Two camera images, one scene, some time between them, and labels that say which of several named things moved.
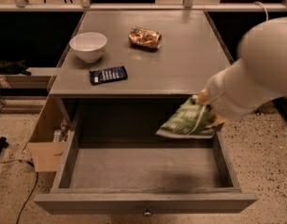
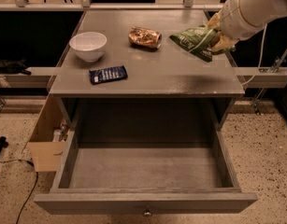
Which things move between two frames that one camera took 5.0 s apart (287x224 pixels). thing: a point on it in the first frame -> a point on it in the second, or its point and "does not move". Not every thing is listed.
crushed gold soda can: [147, 37] does not move
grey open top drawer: [127, 173] does not move
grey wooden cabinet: [125, 70] does not move
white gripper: [224, 94] -> [237, 21]
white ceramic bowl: [89, 46] does not move
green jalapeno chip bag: [190, 119] -> [196, 40]
